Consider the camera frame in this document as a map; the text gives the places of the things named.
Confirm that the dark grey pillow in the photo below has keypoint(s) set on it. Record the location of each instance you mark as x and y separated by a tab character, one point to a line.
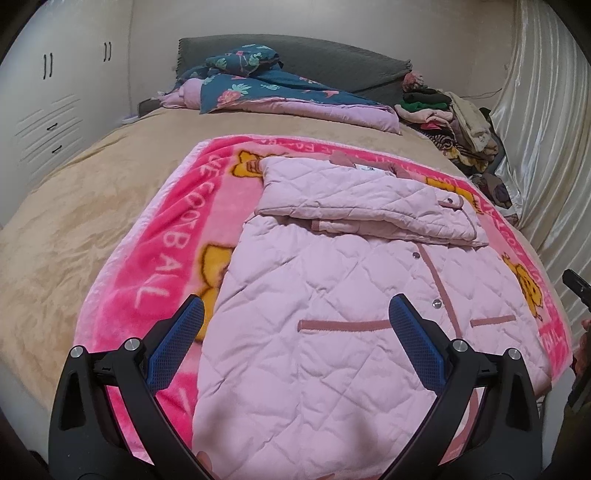
147	106

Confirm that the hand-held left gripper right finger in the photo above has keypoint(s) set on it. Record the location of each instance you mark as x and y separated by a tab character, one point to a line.
415	344

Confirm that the pink printed blanket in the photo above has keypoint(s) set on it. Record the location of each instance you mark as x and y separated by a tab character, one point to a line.
152	240

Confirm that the bed with beige sheet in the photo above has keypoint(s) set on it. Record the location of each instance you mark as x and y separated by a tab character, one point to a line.
83	184

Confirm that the pink quilted jacket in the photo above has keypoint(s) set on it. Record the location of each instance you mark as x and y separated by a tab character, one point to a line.
332	286

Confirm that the cream satin curtain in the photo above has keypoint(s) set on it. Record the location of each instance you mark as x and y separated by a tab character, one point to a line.
549	138

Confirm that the white wardrobe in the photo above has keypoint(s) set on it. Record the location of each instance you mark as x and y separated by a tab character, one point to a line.
55	83

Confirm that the pile of folded clothes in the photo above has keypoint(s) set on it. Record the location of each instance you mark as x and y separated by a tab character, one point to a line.
452	120

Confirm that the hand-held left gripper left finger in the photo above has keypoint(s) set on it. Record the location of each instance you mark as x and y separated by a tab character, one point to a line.
178	339

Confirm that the grey headboard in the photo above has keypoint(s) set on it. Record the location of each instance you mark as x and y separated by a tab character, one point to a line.
332	64

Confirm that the blue floral quilt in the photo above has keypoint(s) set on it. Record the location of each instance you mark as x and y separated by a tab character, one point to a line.
277	87

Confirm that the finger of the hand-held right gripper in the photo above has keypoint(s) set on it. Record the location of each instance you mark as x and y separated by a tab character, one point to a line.
578	286

